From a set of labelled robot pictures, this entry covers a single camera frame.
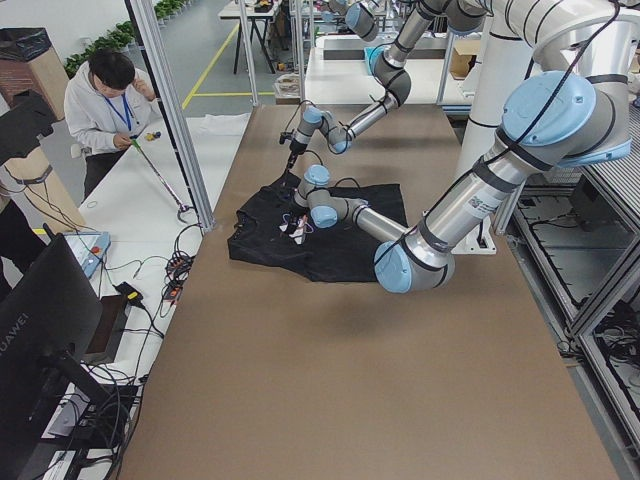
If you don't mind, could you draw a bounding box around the white side table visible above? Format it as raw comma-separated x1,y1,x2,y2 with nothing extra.
80,114,249,442

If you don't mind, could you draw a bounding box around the black Huawei monitor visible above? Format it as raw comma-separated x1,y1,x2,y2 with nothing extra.
1,234,109,479

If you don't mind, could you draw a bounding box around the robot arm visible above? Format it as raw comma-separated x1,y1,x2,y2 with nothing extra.
281,1,487,170
285,1,639,293

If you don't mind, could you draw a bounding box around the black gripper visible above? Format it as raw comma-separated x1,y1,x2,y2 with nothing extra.
285,139,305,172
290,193,308,213

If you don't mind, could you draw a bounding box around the teach pendant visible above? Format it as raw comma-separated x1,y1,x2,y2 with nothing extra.
64,232,111,278

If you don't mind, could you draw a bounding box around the aluminium frame post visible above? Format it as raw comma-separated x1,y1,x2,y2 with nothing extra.
125,0,215,234

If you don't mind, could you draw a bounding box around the person in white hoodie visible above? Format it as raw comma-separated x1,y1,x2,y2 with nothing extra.
64,48,160,196

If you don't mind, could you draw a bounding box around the metal rod tool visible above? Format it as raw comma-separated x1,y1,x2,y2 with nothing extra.
130,137,194,223

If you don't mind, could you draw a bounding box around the black t-shirt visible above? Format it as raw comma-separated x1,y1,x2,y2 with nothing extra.
228,173,379,282

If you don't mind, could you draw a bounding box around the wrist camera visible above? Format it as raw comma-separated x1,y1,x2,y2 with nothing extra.
279,131,295,145

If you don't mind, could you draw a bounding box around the blue plastic bin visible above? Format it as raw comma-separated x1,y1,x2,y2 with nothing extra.
363,46,384,76

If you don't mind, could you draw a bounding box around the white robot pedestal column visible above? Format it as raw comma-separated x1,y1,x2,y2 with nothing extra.
422,0,551,255

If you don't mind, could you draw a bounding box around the cardboard box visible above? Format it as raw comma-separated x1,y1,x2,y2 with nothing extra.
449,39,481,80

